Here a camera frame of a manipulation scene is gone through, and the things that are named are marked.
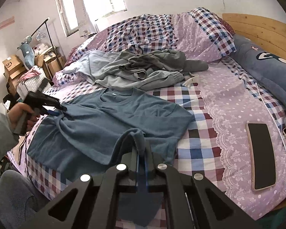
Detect dark teal sweater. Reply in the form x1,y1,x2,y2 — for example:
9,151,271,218
27,86,196,227

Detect person left forearm sleeve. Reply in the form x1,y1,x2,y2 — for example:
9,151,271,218
0,103,19,160

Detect black clothes rack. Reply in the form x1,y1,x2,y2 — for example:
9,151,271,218
30,17,58,57

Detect person left hand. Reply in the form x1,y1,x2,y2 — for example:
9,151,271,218
7,102,40,131

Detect clear plastic storage bag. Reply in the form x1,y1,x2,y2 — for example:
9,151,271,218
16,66,46,100

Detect cardboard boxes stack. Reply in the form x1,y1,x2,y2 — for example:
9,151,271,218
2,47,65,95

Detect light blue garment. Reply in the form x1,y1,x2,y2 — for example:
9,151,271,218
62,50,105,83

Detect blue plush shark toy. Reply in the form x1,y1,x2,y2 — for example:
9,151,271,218
17,36,35,71

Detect plaid bed sheet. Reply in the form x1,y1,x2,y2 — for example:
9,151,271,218
8,57,286,229

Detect person leg grey trousers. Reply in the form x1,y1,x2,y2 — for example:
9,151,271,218
0,170,49,228

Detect black smartphone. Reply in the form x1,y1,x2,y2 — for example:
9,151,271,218
246,122,276,191

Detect olive green garment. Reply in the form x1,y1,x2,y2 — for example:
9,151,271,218
119,49,209,80

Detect window with curtain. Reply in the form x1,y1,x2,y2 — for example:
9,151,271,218
56,0,127,37

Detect dark blue plush pillow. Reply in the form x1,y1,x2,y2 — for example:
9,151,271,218
230,34,286,108

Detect plaid folded quilt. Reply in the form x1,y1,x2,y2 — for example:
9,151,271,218
66,7,236,65

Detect wooden headboard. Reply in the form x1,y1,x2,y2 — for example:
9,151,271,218
222,13,286,60

